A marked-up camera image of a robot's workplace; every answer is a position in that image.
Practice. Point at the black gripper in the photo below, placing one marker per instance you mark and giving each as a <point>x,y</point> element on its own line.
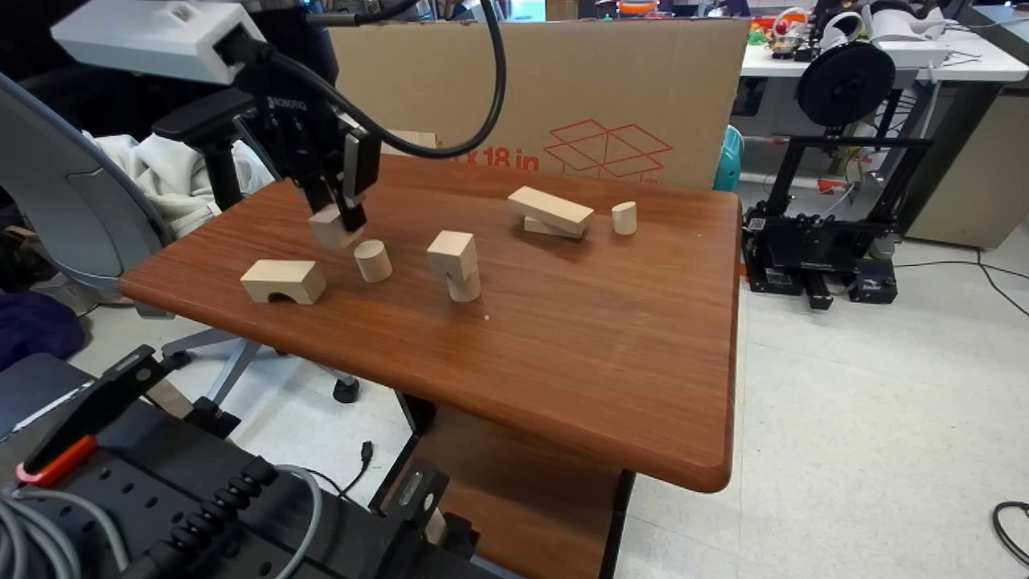
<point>324,151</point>

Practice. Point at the square wooden block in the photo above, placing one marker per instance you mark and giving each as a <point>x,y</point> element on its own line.
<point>454,254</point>
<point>331,229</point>

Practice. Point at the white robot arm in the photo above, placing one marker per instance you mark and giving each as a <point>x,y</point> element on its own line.
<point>193,40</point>

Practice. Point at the left wooden cylinder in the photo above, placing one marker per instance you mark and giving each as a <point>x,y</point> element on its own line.
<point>373,263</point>

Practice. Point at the small wooden cylinder right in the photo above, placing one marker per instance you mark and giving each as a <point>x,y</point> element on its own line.
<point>624,216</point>

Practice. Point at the wooden arch block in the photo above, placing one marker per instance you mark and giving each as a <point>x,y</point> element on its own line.
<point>298,280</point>

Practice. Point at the white cloth on chair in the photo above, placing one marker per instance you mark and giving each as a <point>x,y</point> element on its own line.
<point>173,177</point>

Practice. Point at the long wooden plank block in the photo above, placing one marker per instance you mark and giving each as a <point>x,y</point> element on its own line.
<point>550,209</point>

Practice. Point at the grey office chair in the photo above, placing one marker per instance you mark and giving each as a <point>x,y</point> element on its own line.
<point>90,219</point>

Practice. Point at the large cardboard box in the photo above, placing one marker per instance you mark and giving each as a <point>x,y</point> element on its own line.
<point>621,100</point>

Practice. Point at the black 3D printer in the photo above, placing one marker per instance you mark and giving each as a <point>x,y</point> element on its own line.
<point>832,213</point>

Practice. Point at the black filament spool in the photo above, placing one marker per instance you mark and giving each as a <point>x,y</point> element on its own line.
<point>843,84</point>

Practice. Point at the white desk at back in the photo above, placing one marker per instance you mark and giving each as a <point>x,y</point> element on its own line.
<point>951,89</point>

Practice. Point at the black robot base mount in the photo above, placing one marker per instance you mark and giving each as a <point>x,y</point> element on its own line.
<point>169,498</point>

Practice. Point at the orange handled black tool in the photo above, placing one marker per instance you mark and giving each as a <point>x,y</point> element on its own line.
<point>104,399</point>

